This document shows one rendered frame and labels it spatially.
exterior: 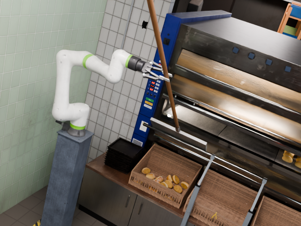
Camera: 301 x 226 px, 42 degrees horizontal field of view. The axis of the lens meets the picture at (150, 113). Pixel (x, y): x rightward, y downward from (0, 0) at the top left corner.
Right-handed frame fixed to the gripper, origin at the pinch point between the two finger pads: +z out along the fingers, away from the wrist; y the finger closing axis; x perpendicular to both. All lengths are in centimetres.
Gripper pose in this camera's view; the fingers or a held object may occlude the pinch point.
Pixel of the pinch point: (165, 76)
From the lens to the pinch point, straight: 250.6
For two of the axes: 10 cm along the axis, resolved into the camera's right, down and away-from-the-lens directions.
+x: -1.3, -3.8, -9.2
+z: 8.7, 3.9, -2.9
